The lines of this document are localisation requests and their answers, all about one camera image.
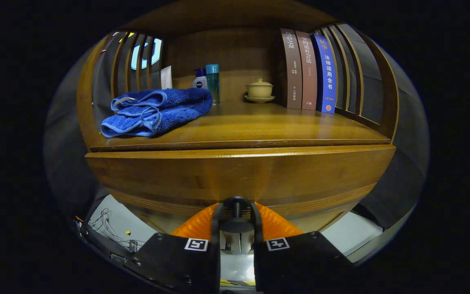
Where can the wooden cabinet with slatted shelf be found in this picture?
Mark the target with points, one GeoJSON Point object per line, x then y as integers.
{"type": "Point", "coordinates": [227, 49]}

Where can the black drawer knob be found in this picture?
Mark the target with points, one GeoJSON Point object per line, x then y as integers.
{"type": "Point", "coordinates": [237, 224]}

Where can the wooden drawer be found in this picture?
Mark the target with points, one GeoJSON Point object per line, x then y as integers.
{"type": "Point", "coordinates": [239, 175]}

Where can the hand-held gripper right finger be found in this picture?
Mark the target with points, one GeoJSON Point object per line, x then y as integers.
{"type": "Point", "coordinates": [257, 253]}

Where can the teal clear bottle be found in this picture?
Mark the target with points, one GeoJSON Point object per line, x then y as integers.
{"type": "Point", "coordinates": [213, 83]}

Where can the wooden cabinet door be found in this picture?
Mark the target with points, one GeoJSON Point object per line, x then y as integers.
{"type": "Point", "coordinates": [320, 220]}
{"type": "Point", "coordinates": [165, 222]}

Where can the reddish brown book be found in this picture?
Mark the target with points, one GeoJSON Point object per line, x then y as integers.
{"type": "Point", "coordinates": [308, 73]}

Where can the white bottle with blue cap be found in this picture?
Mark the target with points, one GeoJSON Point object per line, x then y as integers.
{"type": "Point", "coordinates": [200, 81]}

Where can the folded blue towel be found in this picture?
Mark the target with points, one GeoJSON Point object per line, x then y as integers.
{"type": "Point", "coordinates": [157, 110]}

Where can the wooden countertop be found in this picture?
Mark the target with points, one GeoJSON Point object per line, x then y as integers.
{"type": "Point", "coordinates": [259, 126]}

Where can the blue book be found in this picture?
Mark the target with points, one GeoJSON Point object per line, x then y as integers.
{"type": "Point", "coordinates": [327, 77]}

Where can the dark brown book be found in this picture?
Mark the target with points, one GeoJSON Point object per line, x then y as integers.
{"type": "Point", "coordinates": [292, 73]}

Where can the beige lidded teacup with saucer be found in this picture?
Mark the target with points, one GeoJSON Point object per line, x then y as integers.
{"type": "Point", "coordinates": [259, 90]}

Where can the white tube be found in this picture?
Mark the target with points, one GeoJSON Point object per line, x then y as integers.
{"type": "Point", "coordinates": [166, 77]}

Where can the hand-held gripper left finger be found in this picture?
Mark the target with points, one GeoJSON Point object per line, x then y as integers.
{"type": "Point", "coordinates": [216, 253]}

